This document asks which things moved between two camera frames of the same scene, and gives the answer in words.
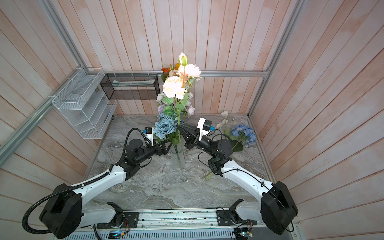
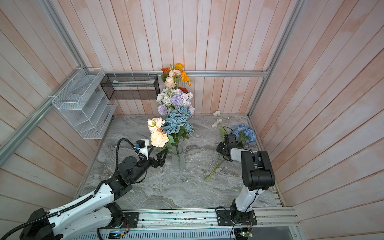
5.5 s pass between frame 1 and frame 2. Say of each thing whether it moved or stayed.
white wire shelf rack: stayed
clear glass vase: stayed
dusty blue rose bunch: moved
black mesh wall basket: stayed
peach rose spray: stayed
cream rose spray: moved
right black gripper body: moved
